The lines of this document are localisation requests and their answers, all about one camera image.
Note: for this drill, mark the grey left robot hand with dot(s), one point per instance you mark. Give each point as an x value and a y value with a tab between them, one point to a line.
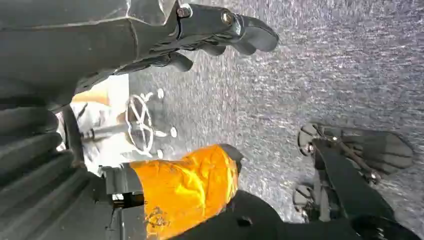
82	43

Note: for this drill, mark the ribbed grey left arm sleeve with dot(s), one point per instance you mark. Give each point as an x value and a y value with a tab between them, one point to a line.
36	185

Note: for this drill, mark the grey metal rod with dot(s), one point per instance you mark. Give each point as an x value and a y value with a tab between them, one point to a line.
106	131

